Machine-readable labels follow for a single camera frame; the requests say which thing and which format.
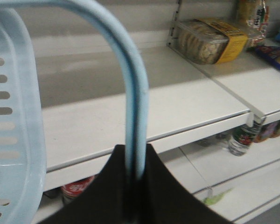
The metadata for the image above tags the blue yellow snack bag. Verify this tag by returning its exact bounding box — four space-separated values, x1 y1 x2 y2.
255 46 280 71

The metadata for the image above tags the clear water bottle green label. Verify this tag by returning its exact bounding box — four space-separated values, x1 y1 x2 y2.
228 122 262 156

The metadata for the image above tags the bread bag red label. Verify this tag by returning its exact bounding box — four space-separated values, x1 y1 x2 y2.
237 0 269 49

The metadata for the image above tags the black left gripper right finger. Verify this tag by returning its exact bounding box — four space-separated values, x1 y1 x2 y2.
140 144 231 224

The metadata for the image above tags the light blue plastic basket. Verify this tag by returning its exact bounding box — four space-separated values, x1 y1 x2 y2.
0 0 149 224

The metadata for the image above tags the clear cookie tub yellow label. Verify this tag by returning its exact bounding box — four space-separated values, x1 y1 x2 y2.
177 18 248 65

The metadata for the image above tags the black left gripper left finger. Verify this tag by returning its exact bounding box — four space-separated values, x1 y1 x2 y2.
37 144 133 224

